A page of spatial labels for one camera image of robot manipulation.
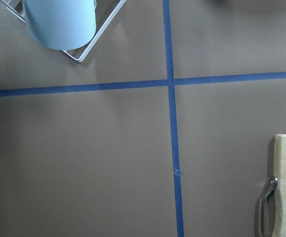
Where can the light blue cup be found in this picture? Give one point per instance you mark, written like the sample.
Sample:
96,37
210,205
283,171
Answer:
60,24

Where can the white cup rack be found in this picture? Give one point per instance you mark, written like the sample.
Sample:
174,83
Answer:
104,13

